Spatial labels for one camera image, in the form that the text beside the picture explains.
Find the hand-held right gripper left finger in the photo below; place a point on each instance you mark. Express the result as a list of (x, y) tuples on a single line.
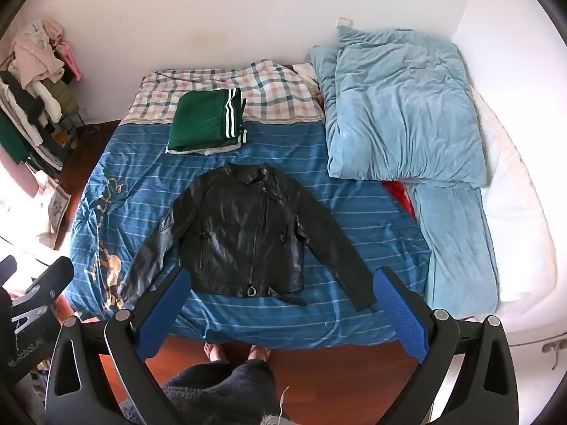
[(164, 314)]

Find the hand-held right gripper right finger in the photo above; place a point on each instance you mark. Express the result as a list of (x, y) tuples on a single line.
[(401, 314)]

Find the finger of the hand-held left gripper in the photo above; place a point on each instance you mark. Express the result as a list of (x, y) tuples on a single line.
[(48, 280), (6, 270)]

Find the black leather jacket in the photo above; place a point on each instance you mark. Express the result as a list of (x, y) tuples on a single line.
[(239, 239)]

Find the clothes rack with clothes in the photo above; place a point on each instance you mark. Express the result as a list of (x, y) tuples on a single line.
[(31, 97)]

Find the person's left foot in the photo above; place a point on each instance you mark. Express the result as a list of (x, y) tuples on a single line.
[(215, 353)]

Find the person's foot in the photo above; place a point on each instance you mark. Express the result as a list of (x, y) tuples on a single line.
[(215, 353), (259, 352)]

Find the beige tote bag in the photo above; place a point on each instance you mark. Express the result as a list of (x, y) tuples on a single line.
[(58, 201)]

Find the person's dark fleece robe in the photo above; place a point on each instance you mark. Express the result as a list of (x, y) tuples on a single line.
[(221, 394)]

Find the person's right foot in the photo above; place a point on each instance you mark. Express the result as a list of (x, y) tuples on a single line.
[(259, 352)]

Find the red cloth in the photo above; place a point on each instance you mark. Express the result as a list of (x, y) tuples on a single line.
[(401, 197)]

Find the white mattress pad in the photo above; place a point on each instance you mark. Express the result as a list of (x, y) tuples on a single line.
[(518, 230)]

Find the blue striped bed cover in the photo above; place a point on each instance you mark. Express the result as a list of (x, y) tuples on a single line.
[(354, 172)]

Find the grey knit cloth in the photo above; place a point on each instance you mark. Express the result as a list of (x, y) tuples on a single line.
[(274, 418)]

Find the folded green striped garment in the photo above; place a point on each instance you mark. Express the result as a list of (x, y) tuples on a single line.
[(199, 119)]

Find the light blue quilt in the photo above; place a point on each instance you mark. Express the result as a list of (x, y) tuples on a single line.
[(398, 110)]

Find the plaid pillow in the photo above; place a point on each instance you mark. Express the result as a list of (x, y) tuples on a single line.
[(274, 97)]

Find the cream cloth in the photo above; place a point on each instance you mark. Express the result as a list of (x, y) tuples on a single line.
[(305, 75)]

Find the white wall socket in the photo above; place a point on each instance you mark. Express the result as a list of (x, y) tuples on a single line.
[(343, 23)]

